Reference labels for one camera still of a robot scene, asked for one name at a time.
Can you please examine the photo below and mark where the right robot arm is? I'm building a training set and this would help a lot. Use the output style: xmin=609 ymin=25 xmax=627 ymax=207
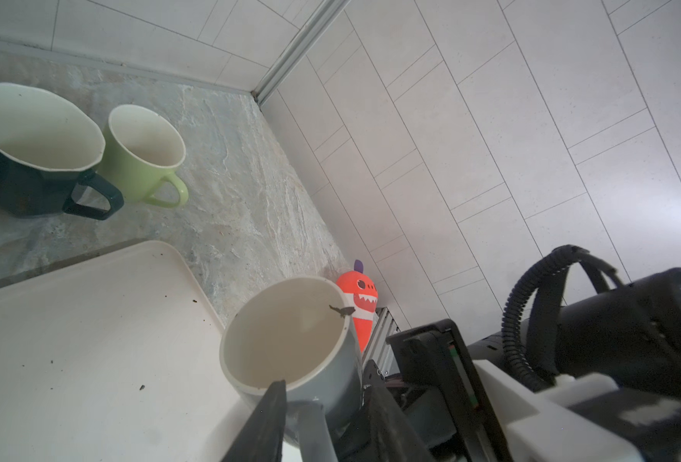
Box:
xmin=335 ymin=244 xmax=681 ymax=461

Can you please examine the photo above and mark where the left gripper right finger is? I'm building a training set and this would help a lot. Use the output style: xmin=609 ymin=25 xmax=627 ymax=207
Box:
xmin=367 ymin=377 xmax=435 ymax=462

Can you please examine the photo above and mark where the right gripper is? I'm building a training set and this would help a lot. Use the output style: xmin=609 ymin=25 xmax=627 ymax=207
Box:
xmin=334 ymin=318 xmax=653 ymax=462

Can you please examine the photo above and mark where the red shark plush toy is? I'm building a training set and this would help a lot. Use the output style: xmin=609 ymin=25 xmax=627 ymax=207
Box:
xmin=336 ymin=260 xmax=378 ymax=353

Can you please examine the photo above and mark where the dark green mug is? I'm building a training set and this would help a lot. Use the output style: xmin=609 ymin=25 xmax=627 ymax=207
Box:
xmin=0 ymin=83 xmax=124 ymax=221

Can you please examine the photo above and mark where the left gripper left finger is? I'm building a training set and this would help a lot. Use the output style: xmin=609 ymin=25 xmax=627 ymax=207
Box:
xmin=222 ymin=380 xmax=288 ymax=462

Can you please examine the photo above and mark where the light green mug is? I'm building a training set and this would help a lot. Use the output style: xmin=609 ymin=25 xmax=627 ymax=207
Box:
xmin=97 ymin=104 xmax=190 ymax=208

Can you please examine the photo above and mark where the beige plastic tray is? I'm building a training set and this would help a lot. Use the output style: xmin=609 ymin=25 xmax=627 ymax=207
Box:
xmin=0 ymin=241 xmax=250 ymax=461

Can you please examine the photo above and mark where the grey mug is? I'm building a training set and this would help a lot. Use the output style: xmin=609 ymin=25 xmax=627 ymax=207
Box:
xmin=219 ymin=276 xmax=363 ymax=461

